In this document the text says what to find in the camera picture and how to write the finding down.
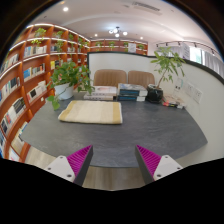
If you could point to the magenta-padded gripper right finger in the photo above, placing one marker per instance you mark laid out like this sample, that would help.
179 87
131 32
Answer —
148 160

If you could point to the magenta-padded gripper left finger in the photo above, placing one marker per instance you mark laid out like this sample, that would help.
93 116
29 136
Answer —
78 160

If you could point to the cream yellow-striped towel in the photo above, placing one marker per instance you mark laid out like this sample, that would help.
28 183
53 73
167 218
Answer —
91 111

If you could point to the stack of small books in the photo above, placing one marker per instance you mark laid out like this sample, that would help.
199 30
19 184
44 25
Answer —
173 103

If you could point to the thick blue-spine book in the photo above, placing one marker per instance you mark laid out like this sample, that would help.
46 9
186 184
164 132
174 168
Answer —
130 98
131 89

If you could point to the tall plant in black pot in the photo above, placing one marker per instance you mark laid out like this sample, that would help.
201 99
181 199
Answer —
154 95

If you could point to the white thick book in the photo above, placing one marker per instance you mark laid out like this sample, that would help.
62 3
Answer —
98 97

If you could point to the pothos plant in white pot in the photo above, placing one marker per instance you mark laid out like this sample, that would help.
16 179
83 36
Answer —
65 91

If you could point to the white face-print book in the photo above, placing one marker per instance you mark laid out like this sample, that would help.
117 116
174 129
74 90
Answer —
105 90

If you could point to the white standing sign card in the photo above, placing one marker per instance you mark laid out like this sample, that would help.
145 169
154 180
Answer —
179 86

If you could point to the brown leather chair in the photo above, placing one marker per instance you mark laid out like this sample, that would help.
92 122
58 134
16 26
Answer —
141 79
110 78

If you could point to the orange wooden bookshelf unit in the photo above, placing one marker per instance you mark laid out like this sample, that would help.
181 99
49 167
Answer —
20 96

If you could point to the white framed shelf sign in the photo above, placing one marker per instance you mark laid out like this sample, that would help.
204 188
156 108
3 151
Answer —
132 47

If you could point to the white hanging banner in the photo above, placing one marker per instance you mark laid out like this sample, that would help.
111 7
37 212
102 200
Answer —
185 50

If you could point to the white curtains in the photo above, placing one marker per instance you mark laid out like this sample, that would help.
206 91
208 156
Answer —
213 63

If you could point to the multi-bulb ceiling lamp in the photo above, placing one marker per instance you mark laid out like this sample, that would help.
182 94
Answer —
116 31

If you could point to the recessed ceiling lights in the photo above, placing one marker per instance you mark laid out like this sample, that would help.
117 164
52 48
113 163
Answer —
65 9

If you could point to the ceiling air vent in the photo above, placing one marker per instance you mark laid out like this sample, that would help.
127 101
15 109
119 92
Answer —
146 7

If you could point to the white wall socket plate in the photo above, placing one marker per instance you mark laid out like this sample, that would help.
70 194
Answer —
198 95
189 89

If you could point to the black track light rail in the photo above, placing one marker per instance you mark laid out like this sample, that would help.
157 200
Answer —
186 42

